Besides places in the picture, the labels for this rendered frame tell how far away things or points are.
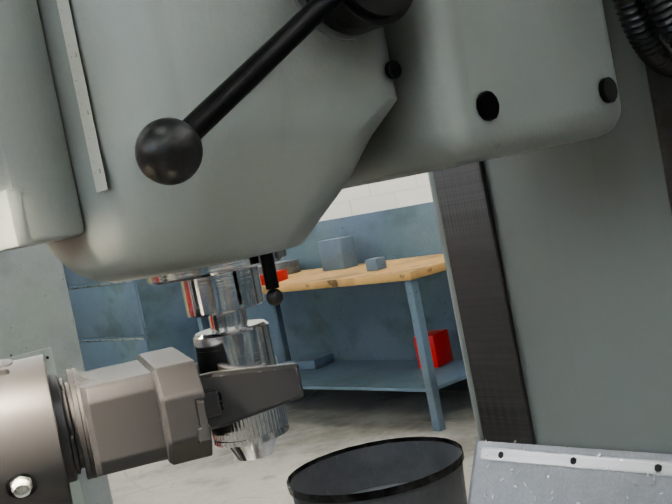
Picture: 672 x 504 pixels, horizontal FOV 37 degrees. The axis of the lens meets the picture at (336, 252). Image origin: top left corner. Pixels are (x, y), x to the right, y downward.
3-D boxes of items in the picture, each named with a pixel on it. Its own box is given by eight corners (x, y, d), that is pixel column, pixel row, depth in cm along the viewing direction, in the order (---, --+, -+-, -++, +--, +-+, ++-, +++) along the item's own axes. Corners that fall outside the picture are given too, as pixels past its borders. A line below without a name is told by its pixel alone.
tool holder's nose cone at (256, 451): (278, 443, 63) (274, 424, 63) (287, 454, 60) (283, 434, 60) (225, 456, 62) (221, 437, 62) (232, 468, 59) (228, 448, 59)
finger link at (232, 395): (303, 404, 59) (201, 429, 58) (293, 352, 59) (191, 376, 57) (310, 408, 58) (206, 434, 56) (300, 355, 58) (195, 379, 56)
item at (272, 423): (282, 420, 64) (264, 331, 63) (296, 434, 59) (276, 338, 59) (210, 438, 63) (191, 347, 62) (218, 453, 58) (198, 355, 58)
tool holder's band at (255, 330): (264, 331, 63) (261, 316, 63) (276, 338, 59) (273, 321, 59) (191, 347, 62) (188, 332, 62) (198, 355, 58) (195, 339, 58)
